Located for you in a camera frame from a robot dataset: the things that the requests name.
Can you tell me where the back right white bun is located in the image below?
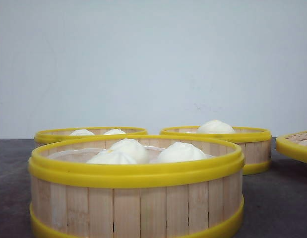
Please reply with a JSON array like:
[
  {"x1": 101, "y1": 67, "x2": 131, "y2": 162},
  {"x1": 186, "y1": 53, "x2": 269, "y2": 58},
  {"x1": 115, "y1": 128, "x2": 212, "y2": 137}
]
[{"x1": 196, "y1": 119, "x2": 236, "y2": 134}]

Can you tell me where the front left white bun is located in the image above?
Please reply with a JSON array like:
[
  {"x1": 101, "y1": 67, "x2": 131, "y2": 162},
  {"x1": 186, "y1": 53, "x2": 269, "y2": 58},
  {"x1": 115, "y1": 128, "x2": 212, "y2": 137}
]
[{"x1": 86, "y1": 151, "x2": 137, "y2": 165}]

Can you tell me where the front middle white bun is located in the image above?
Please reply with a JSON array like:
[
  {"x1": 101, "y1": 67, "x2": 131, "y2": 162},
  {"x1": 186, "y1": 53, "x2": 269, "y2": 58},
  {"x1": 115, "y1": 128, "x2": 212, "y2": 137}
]
[{"x1": 109, "y1": 138, "x2": 149, "y2": 164}]

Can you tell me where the white bun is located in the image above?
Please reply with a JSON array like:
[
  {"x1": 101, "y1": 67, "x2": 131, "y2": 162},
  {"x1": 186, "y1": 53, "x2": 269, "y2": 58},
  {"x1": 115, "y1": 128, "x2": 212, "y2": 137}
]
[
  {"x1": 69, "y1": 129, "x2": 95, "y2": 136},
  {"x1": 196, "y1": 119, "x2": 236, "y2": 134},
  {"x1": 157, "y1": 142, "x2": 212, "y2": 163},
  {"x1": 86, "y1": 151, "x2": 137, "y2": 165},
  {"x1": 109, "y1": 138, "x2": 149, "y2": 164}
]

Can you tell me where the front right white bun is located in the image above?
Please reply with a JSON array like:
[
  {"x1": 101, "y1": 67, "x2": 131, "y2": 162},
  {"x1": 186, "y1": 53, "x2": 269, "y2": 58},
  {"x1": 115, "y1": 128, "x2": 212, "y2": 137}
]
[{"x1": 157, "y1": 142, "x2": 212, "y2": 163}]

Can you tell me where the bamboo steamer lid yellow rim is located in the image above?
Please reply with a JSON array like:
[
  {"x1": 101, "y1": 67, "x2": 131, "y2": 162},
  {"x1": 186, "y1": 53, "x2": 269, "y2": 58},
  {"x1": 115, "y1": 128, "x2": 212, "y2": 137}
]
[{"x1": 275, "y1": 131, "x2": 307, "y2": 163}]

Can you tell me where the back left white bun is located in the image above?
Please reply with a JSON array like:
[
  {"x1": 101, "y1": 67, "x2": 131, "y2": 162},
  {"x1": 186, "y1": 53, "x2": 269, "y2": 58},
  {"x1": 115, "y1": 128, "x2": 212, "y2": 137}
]
[{"x1": 69, "y1": 129, "x2": 95, "y2": 136}]

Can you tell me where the front bamboo steamer basket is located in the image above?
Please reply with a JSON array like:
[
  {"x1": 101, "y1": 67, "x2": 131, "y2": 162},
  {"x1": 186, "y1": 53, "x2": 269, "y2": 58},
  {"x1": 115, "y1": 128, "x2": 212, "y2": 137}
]
[{"x1": 28, "y1": 135, "x2": 244, "y2": 238}]

